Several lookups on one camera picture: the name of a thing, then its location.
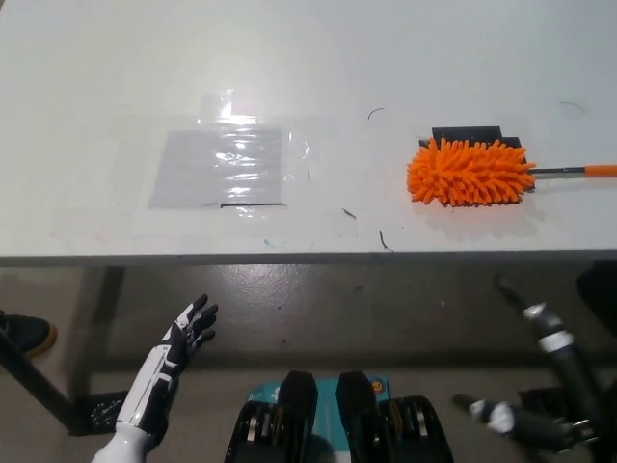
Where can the orange microfiber extendable duster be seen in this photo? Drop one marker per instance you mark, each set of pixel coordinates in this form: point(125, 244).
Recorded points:
point(458, 173)

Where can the grey desk leg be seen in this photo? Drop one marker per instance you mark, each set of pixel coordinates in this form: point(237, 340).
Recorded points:
point(99, 328)

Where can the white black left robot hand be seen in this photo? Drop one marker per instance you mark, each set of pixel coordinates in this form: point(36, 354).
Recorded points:
point(169, 359)

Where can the black rounded bulky object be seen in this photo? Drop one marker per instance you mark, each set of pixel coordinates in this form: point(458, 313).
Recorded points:
point(600, 294)

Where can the black metal bar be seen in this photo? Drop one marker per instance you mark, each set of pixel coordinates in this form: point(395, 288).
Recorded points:
point(38, 381)

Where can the clear plastic taped sheet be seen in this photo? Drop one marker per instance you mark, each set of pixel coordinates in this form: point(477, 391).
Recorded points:
point(217, 164)

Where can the black shoe tan sole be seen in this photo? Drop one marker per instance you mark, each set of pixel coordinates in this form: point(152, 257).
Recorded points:
point(26, 330)

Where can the black grey right robot hand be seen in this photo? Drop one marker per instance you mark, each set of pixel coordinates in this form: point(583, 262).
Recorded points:
point(576, 386)

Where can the black tape patch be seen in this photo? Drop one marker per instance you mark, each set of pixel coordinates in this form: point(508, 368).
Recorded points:
point(463, 132)

